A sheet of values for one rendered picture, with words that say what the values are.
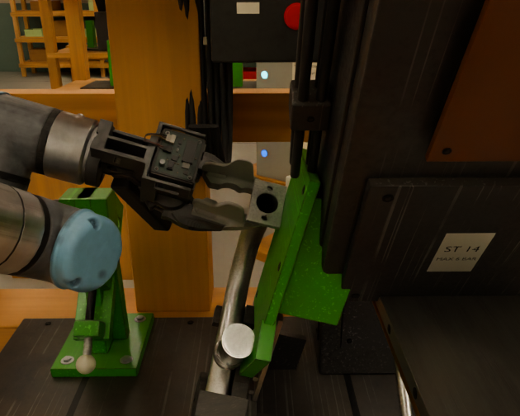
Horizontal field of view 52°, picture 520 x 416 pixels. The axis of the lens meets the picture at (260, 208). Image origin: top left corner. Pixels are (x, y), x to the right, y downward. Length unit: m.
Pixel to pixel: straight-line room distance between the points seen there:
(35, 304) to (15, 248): 0.66
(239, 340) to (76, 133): 0.28
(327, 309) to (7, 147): 0.38
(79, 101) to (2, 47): 10.79
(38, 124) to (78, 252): 0.17
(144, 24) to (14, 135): 0.34
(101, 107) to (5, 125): 0.41
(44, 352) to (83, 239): 0.48
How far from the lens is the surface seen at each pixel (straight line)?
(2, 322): 1.10
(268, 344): 0.58
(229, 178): 0.64
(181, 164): 0.57
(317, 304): 0.59
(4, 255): 0.48
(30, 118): 0.61
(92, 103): 1.00
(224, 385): 0.69
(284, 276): 0.55
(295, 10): 0.75
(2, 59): 11.82
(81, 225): 0.50
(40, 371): 0.92
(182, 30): 0.86
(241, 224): 0.62
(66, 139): 0.60
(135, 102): 0.89
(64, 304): 1.11
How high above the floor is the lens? 1.44
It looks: 22 degrees down
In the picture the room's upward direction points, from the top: straight up
